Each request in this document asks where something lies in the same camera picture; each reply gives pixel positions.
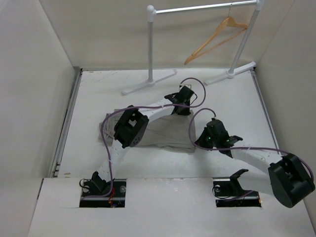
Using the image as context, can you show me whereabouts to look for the grey trousers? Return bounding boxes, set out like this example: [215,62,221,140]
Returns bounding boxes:
[97,112,198,154]

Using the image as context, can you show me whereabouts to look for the wooden clothes hanger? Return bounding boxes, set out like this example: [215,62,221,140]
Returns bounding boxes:
[184,11,250,65]

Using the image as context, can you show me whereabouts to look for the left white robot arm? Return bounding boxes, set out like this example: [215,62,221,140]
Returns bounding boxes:
[83,86,194,198]

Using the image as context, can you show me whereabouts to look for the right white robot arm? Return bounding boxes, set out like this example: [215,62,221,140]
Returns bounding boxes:
[194,118,316,208]

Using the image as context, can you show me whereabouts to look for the white clothes rack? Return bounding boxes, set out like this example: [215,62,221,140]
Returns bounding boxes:
[122,0,265,95]

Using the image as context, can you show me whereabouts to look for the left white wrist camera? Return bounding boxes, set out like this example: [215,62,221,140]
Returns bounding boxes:
[179,83,192,90]

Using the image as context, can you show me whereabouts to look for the right metal table rail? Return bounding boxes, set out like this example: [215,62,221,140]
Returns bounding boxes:
[250,68,279,148]

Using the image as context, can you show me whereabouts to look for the metal table rail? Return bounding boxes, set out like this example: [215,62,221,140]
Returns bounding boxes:
[47,67,82,178]
[250,68,279,148]

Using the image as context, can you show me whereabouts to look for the left metal table rail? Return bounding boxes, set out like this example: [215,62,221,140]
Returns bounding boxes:
[47,67,82,178]

